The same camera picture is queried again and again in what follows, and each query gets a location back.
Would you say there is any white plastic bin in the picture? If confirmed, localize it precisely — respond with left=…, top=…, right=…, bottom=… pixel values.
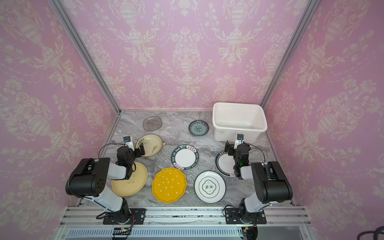
left=213, top=102, right=268, bottom=144

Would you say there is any beige bear plate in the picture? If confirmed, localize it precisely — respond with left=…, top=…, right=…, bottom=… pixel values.
left=112, top=162, right=148, bottom=197

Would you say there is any white clover emblem plate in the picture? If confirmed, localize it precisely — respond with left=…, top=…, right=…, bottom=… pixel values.
left=194, top=171, right=226, bottom=204

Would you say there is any yellow scalloped dotted plate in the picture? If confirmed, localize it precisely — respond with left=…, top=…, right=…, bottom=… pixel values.
left=152, top=168, right=187, bottom=204

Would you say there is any green rim Hao Wei plate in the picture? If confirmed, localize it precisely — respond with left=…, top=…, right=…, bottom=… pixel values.
left=171, top=145, right=200, bottom=171

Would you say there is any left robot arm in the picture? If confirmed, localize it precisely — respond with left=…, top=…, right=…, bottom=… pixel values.
left=66, top=144, right=146, bottom=226

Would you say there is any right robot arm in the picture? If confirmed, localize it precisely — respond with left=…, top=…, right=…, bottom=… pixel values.
left=225, top=141, right=293, bottom=223

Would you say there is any cream plate with grass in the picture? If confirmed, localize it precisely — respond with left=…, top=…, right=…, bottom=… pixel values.
left=136, top=134, right=163, bottom=158

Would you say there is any green red rim plate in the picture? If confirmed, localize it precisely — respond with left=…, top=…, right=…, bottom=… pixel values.
left=215, top=151, right=236, bottom=177

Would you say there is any smoky grey glass plate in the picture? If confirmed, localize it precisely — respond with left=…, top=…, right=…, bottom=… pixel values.
left=143, top=116, right=163, bottom=132

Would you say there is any small blue patterned plate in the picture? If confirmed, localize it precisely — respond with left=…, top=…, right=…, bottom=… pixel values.
left=189, top=120, right=209, bottom=137

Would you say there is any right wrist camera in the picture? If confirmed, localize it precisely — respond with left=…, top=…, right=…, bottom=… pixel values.
left=235, top=134, right=244, bottom=149

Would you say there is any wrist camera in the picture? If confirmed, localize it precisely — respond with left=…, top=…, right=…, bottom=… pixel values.
left=235, top=134, right=244, bottom=149
left=123, top=136, right=135, bottom=150

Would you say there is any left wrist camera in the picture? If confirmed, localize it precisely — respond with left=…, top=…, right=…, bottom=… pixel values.
left=123, top=136, right=135, bottom=150

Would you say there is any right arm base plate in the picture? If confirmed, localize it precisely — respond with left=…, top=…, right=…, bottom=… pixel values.
left=223, top=208, right=267, bottom=225

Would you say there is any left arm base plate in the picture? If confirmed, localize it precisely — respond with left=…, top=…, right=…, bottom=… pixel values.
left=103, top=208, right=146, bottom=225

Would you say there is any aluminium mounting rail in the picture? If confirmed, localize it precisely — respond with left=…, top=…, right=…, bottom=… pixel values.
left=59, top=205, right=311, bottom=227

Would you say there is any left aluminium corner post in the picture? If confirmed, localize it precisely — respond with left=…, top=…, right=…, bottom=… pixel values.
left=48, top=0, right=121, bottom=115

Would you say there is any aluminium corner post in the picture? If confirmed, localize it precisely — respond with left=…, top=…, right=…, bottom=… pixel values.
left=261, top=0, right=321, bottom=109
left=48, top=0, right=121, bottom=115

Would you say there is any right aluminium corner post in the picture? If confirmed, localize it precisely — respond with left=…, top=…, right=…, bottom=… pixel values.
left=261, top=0, right=321, bottom=109

